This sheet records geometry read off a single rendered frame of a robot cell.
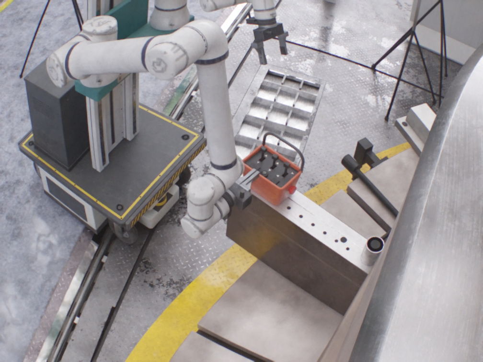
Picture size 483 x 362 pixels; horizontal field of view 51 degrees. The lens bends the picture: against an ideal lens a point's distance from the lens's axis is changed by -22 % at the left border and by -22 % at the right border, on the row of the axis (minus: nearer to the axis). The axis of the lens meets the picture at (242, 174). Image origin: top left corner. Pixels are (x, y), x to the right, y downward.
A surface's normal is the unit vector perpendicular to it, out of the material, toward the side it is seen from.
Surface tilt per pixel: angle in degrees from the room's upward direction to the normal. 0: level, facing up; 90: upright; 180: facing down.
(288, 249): 90
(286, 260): 90
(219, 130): 82
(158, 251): 0
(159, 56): 86
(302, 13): 0
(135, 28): 90
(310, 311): 0
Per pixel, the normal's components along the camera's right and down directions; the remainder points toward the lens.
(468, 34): -0.31, 0.70
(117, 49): -0.53, -0.37
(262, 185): -0.65, 0.61
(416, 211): -0.59, -0.72
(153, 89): 0.07, -0.66
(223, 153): 0.17, 0.65
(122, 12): 0.84, 0.44
